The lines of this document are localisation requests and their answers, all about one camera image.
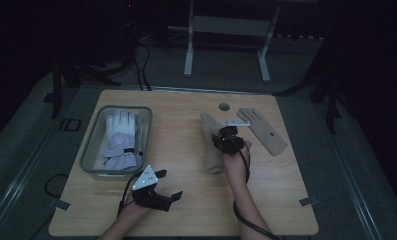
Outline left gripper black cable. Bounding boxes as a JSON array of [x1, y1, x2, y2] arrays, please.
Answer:
[[116, 171, 144, 218]]

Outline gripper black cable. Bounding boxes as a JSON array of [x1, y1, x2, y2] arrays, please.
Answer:
[[116, 171, 144, 218], [224, 128, 284, 240]]

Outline lilac glove with grey palm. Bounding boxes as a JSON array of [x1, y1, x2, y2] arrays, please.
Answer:
[[101, 149, 144, 170]]

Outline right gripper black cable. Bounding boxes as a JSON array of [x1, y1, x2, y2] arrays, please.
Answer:
[[224, 128, 284, 240]]

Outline black floor cables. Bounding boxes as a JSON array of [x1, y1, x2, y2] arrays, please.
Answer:
[[131, 39, 153, 92]]

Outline person's right hand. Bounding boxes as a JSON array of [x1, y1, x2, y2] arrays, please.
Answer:
[[222, 139, 253, 184]]

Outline plain beige knit glove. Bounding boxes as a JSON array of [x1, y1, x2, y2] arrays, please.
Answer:
[[200, 112, 228, 175]]

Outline grey tape strip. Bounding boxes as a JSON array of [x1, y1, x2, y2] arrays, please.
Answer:
[[298, 195, 319, 207], [48, 198, 72, 213]]

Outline lilac and white ski glove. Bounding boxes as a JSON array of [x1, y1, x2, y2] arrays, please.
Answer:
[[103, 109, 144, 170]]

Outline white metal stand frame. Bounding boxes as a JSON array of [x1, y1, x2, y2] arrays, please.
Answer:
[[167, 0, 282, 84]]

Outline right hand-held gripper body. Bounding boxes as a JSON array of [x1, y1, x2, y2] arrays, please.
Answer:
[[211, 120, 251, 156]]

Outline clear plastic bin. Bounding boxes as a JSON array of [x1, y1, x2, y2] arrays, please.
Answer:
[[79, 105, 153, 178]]

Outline black tripod stand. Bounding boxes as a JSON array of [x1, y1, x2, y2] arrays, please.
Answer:
[[50, 56, 122, 120]]

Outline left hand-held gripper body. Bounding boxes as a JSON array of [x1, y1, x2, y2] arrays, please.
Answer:
[[131, 164, 172, 213]]

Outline person's left hand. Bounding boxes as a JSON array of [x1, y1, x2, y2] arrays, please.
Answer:
[[120, 194, 151, 218]]

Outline black metal stand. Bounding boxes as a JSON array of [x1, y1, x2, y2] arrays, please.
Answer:
[[275, 64, 346, 135]]

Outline beige knit glove with dot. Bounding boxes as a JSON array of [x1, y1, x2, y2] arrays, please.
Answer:
[[236, 107, 288, 157]]

